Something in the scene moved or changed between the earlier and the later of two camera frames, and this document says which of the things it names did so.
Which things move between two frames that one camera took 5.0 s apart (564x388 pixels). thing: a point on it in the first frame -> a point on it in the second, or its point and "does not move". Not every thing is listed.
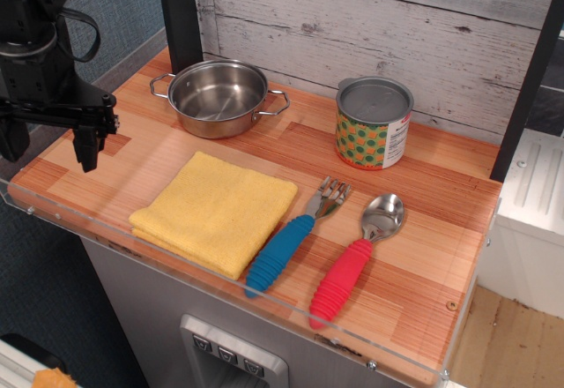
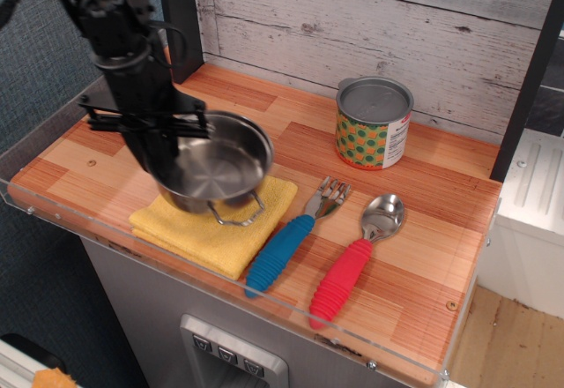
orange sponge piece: (52, 378) does not move
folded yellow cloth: (215, 213) does not move
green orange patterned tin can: (372, 122) does not move
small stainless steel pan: (218, 99) -> (222, 171)
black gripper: (43, 88) -> (151, 115)
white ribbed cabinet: (524, 254) does not move
